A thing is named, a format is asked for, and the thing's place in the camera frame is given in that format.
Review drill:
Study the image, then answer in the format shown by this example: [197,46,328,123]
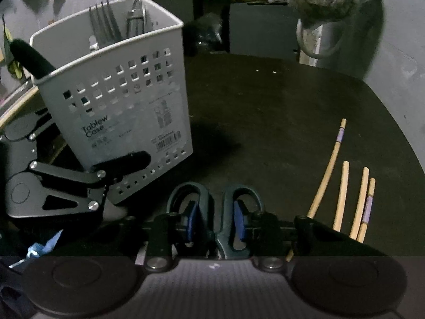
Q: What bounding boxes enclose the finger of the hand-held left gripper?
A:
[29,150,152,214]

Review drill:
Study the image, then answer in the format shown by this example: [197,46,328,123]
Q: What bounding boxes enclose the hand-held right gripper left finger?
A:
[113,202,198,271]

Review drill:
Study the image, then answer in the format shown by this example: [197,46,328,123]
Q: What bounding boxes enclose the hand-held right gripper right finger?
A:
[233,200,390,271]

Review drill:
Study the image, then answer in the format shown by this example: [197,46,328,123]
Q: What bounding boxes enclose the dark green handle scissors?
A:
[166,182,266,260]

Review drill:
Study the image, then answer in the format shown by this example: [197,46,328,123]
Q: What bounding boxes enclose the grey perforated plastic basket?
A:
[29,0,194,205]

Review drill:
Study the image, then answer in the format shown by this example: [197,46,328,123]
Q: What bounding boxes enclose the plain wooden chopstick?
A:
[350,167,370,239]
[333,161,350,232]

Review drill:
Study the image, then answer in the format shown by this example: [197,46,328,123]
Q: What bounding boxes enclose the blue ribbon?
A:
[9,229,64,269]

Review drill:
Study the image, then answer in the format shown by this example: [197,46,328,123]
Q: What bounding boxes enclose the black plastic bag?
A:
[184,12,224,56]

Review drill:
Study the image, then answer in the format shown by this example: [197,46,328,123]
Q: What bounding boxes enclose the grey cabinet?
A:
[229,2,299,62]

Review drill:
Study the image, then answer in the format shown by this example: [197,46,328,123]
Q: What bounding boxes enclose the shiny metal container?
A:
[296,16,346,67]

